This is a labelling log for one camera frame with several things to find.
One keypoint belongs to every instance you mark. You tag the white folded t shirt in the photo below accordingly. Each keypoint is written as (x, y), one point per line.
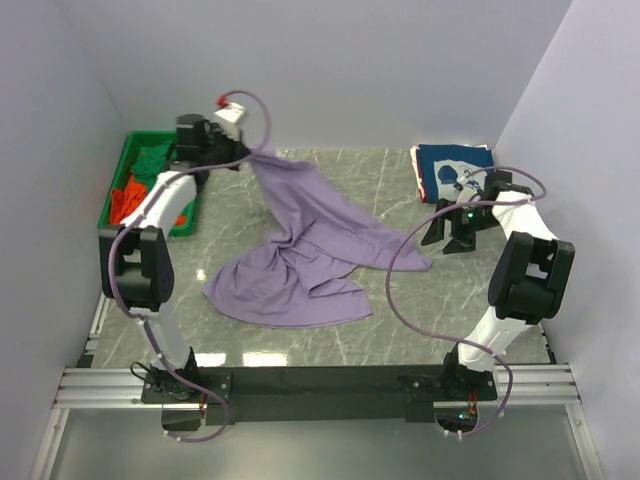
(417, 172)

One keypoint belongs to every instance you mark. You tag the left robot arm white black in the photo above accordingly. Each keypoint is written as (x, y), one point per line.
(136, 268)

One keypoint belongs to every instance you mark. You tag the purple t shirt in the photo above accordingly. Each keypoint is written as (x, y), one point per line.
(298, 278)

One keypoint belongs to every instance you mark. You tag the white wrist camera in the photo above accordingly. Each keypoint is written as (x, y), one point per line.
(231, 116)
(469, 189)

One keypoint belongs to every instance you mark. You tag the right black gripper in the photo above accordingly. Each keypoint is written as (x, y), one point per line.
(460, 242)

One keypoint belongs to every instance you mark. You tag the green plastic bin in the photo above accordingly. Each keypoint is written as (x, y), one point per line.
(132, 146)

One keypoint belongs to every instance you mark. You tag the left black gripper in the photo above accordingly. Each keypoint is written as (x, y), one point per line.
(239, 150)

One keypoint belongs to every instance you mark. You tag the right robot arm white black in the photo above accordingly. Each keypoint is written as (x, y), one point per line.
(528, 282)

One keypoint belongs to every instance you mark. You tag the orange t shirt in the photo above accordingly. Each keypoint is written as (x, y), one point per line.
(124, 201)

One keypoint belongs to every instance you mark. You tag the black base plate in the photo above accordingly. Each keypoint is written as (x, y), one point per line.
(409, 392)

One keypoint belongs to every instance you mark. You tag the navy printed folded t shirt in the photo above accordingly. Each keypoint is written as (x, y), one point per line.
(440, 166)

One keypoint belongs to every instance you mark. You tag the aluminium rail frame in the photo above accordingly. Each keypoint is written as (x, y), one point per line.
(379, 340)

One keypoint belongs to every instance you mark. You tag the green t shirt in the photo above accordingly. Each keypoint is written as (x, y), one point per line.
(149, 162)

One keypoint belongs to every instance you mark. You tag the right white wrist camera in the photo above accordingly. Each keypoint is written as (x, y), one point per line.
(469, 189)

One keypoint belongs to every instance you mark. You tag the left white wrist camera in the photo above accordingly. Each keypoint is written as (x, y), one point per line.
(231, 116)

